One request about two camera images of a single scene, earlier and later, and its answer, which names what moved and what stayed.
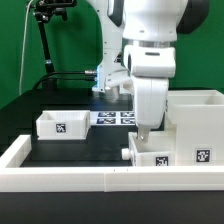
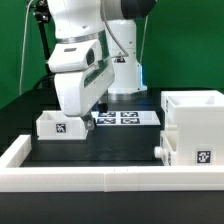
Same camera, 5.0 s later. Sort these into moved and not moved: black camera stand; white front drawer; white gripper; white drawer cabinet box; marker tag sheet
Moved: white gripper; white front drawer
Not moved: marker tag sheet; black camera stand; white drawer cabinet box
